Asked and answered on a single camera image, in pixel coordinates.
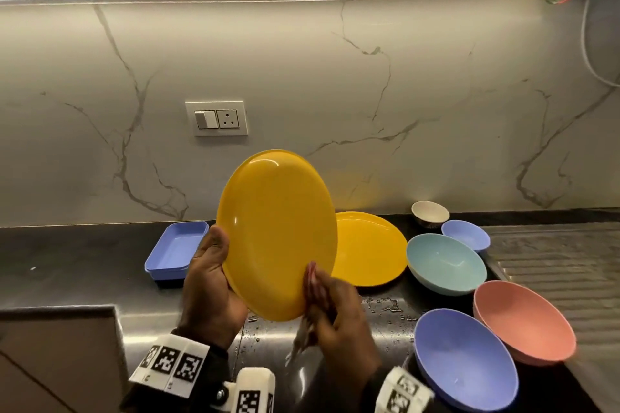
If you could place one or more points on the pink bowl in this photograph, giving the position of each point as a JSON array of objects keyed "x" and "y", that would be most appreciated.
[{"x": 523, "y": 320}]

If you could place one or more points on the right wrist marker band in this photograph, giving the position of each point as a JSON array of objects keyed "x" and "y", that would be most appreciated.
[{"x": 402, "y": 391}]

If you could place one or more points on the teal bowl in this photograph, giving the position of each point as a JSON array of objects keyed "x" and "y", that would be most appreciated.
[{"x": 445, "y": 262}]

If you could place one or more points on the large blue bowl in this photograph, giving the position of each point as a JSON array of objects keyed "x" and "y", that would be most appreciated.
[{"x": 460, "y": 364}]

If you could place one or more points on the left wrist marker band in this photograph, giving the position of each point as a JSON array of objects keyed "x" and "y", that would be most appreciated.
[{"x": 169, "y": 362}]

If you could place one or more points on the wrist marker band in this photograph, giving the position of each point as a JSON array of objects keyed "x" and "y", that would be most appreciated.
[
  {"x": 402, "y": 391},
  {"x": 169, "y": 362}
]

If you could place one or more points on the small cream bowl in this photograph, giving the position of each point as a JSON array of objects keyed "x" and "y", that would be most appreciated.
[{"x": 430, "y": 212}]

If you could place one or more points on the yellow plate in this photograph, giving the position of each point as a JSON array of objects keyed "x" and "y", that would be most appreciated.
[
  {"x": 276, "y": 233},
  {"x": 373, "y": 248}
]

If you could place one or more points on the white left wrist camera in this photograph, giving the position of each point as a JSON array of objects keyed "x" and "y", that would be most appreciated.
[{"x": 252, "y": 393}]

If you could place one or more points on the white wall switch socket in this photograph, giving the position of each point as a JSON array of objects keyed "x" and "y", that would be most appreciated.
[{"x": 227, "y": 118}]

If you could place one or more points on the person's left hand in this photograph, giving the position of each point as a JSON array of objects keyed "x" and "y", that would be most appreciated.
[{"x": 208, "y": 301}]

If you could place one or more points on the small blue bowl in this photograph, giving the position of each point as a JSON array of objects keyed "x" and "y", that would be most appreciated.
[{"x": 465, "y": 236}]

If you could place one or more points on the red checkered cloth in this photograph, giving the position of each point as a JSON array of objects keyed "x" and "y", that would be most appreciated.
[{"x": 302, "y": 337}]

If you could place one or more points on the blue rectangular tray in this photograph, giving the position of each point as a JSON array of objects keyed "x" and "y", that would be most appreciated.
[{"x": 174, "y": 250}]

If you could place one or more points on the person's right hand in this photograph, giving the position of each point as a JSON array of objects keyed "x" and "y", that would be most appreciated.
[{"x": 344, "y": 330}]

